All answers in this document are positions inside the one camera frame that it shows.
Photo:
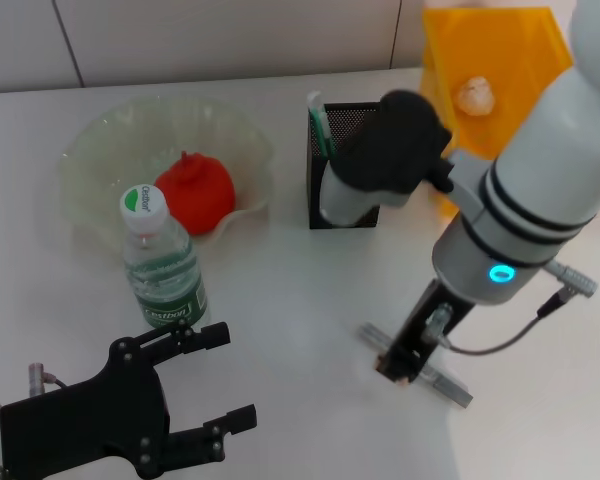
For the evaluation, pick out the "black mesh pen holder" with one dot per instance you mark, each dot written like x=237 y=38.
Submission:
x=317 y=200

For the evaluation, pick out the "green utility knife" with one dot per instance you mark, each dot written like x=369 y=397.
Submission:
x=322 y=125

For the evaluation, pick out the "clear green-label water bottle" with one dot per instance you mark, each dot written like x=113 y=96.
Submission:
x=165 y=260

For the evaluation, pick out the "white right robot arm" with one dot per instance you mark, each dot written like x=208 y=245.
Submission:
x=555 y=150

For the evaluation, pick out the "grey silver pen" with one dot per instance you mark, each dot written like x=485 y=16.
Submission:
x=445 y=385

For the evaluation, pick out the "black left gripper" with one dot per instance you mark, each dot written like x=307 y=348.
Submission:
x=90 y=420

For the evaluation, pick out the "wavy clear glass fruit plate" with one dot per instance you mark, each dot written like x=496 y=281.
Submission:
x=105 y=145

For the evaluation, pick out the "white paper ball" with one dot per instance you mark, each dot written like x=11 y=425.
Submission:
x=475 y=96

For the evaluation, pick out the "yellow plastic bin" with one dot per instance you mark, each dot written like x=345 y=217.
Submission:
x=510 y=60

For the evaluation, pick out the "red-orange toy fruit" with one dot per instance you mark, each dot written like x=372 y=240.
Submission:
x=205 y=195

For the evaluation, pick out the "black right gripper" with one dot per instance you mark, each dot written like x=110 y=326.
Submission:
x=425 y=320

